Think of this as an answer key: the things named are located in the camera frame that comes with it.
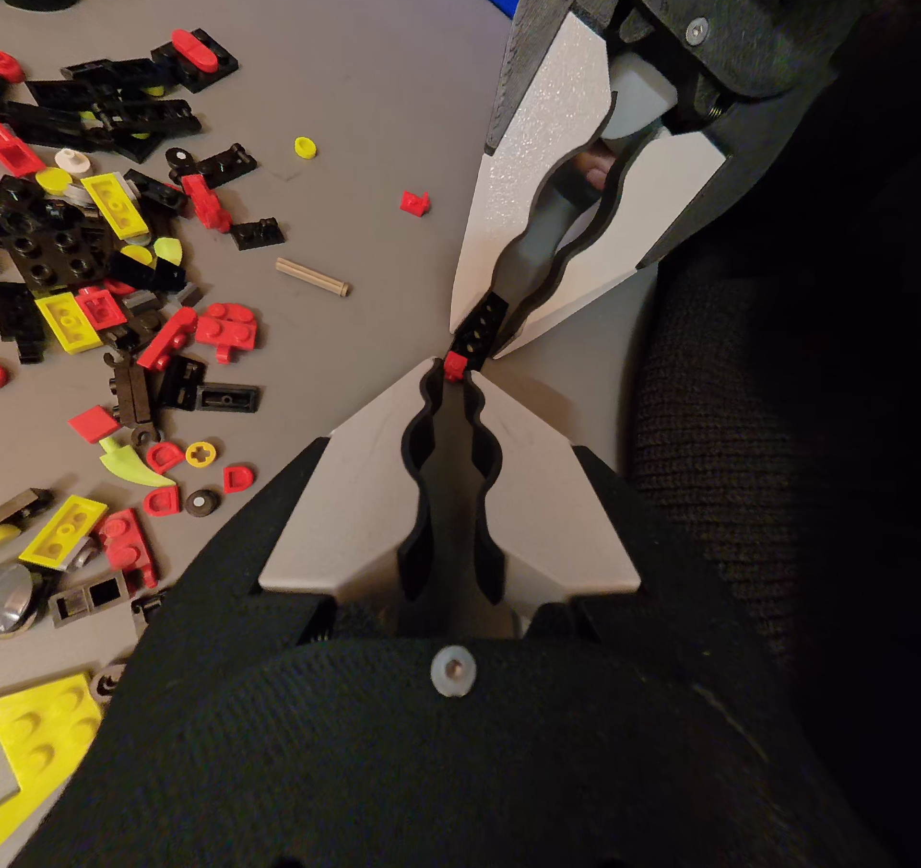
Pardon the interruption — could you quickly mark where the pile of lego pieces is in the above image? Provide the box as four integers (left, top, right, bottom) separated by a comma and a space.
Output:
0, 26, 286, 822

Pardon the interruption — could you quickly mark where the tan lego axle pin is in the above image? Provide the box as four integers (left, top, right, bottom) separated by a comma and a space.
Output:
275, 257, 352, 299

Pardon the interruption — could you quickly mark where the person's right hand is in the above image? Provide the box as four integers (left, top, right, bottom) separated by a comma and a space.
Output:
572, 152, 620, 190

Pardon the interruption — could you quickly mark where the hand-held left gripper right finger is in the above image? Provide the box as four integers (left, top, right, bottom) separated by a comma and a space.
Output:
464, 370, 643, 626

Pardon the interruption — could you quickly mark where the person's black knit sweater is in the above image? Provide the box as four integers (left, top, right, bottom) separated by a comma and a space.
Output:
626, 0, 921, 868

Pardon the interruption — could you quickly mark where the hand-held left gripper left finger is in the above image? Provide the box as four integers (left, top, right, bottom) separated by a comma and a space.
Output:
256, 357, 443, 603

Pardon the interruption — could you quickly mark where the long black lego plate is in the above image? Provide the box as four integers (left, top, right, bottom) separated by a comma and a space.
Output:
449, 291, 510, 374

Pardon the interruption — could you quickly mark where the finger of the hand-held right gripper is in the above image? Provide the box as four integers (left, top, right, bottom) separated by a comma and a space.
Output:
448, 11, 620, 335
495, 127, 726, 360

